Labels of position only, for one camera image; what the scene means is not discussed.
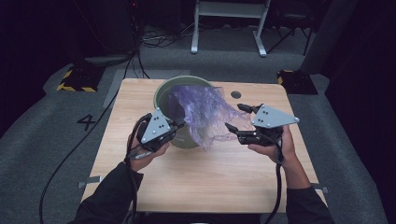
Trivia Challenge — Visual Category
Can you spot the long black floor cable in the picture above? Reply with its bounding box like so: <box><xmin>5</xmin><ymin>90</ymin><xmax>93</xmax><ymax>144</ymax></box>
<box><xmin>38</xmin><ymin>50</ymin><xmax>139</xmax><ymax>224</ymax></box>

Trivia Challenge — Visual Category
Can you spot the grey column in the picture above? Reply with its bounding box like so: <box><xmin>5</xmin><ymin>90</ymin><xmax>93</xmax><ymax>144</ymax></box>
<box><xmin>299</xmin><ymin>0</ymin><xmax>359</xmax><ymax>76</ymax></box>

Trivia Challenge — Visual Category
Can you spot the grey metal table bracket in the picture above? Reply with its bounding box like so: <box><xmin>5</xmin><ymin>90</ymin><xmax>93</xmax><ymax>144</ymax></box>
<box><xmin>78</xmin><ymin>175</ymin><xmax>103</xmax><ymax>189</ymax></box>
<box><xmin>311</xmin><ymin>183</ymin><xmax>329</xmax><ymax>194</ymax></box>

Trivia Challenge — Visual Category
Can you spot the person's left hand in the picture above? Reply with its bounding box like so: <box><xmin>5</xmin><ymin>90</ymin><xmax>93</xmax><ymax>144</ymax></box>
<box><xmin>125</xmin><ymin>119</ymin><xmax>171</xmax><ymax>172</ymax></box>

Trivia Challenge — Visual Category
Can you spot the white metal desk frame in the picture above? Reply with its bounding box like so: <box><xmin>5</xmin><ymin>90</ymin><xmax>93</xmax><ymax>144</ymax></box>
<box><xmin>190</xmin><ymin>0</ymin><xmax>272</xmax><ymax>58</ymax></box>

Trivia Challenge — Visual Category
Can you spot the purple plastic trash bag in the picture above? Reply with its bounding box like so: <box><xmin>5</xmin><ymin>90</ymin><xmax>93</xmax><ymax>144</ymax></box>
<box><xmin>169</xmin><ymin>84</ymin><xmax>255</xmax><ymax>152</ymax></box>

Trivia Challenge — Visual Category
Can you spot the green plastic trash can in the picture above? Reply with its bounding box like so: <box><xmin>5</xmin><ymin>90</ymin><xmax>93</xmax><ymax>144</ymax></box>
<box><xmin>153</xmin><ymin>75</ymin><xmax>216</xmax><ymax>149</ymax></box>

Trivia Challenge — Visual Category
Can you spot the right hand-held gripper cable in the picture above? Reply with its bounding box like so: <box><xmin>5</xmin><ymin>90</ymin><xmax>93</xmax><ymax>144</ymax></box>
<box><xmin>264</xmin><ymin>133</ymin><xmax>286</xmax><ymax>224</ymax></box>

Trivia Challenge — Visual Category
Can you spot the black chair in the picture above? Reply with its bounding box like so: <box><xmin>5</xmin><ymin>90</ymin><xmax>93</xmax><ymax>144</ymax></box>
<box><xmin>267</xmin><ymin>0</ymin><xmax>316</xmax><ymax>56</ymax></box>

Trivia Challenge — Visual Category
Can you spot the black yellow striped base plate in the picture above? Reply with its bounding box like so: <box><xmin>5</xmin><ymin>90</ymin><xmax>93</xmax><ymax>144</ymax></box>
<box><xmin>56</xmin><ymin>64</ymin><xmax>106</xmax><ymax>93</ymax></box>
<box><xmin>276</xmin><ymin>69</ymin><xmax>319</xmax><ymax>96</ymax></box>

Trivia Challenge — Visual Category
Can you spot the dark equipment stand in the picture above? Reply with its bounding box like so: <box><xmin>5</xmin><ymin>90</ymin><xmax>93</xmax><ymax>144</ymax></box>
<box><xmin>73</xmin><ymin>0</ymin><xmax>141</xmax><ymax>68</ymax></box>

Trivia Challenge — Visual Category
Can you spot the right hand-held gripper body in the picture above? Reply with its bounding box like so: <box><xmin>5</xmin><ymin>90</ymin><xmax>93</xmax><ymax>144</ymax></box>
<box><xmin>241</xmin><ymin>104</ymin><xmax>301</xmax><ymax>147</ymax></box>

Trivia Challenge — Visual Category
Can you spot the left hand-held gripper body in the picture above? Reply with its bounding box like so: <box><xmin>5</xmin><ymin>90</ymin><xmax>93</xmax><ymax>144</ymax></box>
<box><xmin>135</xmin><ymin>106</ymin><xmax>176</xmax><ymax>153</ymax></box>

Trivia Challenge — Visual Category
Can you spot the bundle of floor cables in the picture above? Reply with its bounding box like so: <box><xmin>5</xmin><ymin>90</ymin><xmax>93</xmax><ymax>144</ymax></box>
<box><xmin>139</xmin><ymin>22</ymin><xmax>195</xmax><ymax>49</ymax></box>

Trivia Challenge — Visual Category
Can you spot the person's right hand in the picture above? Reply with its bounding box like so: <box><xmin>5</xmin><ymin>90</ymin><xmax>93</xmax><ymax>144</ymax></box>
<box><xmin>247</xmin><ymin>124</ymin><xmax>298</xmax><ymax>166</ymax></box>

